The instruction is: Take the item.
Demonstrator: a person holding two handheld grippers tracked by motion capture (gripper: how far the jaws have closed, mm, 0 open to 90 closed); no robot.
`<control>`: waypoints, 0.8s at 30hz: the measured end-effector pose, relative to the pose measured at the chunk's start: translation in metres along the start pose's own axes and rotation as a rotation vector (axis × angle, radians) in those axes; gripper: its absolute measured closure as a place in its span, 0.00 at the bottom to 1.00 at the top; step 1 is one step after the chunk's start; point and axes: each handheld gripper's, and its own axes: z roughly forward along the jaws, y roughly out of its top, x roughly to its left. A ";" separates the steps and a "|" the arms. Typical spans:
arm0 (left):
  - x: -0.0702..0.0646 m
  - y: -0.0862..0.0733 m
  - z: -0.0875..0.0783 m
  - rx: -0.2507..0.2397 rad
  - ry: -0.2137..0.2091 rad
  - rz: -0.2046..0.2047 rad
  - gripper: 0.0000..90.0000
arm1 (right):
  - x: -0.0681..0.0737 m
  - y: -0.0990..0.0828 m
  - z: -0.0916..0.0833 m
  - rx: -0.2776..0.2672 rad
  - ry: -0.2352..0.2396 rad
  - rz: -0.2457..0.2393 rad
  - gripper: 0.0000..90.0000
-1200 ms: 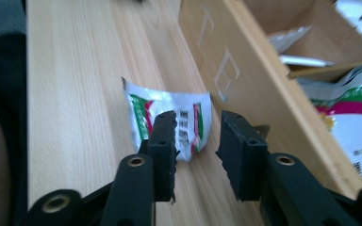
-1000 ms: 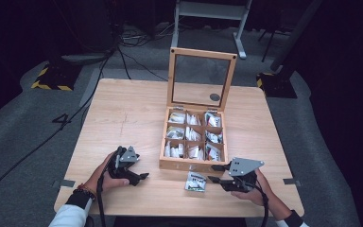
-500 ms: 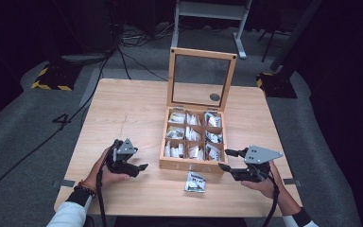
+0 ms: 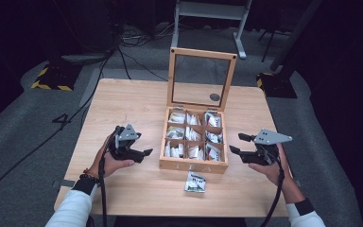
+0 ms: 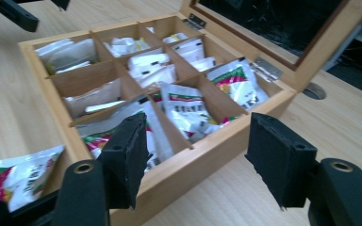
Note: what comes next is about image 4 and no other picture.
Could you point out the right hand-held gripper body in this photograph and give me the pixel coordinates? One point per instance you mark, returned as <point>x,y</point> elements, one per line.
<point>271,137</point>

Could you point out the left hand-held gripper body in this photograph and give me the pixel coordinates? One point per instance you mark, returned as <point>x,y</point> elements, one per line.
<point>127,134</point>

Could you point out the wooden tea box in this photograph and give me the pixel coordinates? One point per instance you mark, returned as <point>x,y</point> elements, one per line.
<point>195,165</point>

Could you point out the silver tea bag packet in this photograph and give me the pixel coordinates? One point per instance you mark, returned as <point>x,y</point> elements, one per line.
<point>195,183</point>

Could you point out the person's left hand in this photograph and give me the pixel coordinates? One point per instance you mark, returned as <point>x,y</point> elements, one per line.
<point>107,165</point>

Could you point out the person's right hand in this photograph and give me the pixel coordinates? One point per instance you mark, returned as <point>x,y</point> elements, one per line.
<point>279,173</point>

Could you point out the black yellow striped stand base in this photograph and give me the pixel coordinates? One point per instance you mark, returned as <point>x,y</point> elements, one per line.
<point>277,86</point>
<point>55,78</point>

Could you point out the rows of tea bags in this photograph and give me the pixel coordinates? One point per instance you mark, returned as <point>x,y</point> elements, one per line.
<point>190,135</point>

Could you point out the grey tape strip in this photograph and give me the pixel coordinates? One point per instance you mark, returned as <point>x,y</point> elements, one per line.
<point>66,183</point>

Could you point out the dark tripod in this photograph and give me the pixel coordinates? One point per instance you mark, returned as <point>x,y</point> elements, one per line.
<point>269,41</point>

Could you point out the dark slanted stand pole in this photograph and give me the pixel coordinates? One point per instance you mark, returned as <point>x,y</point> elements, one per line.
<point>296,34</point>

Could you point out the white metal stand frame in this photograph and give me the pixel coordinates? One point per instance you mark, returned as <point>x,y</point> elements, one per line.
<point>212,11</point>

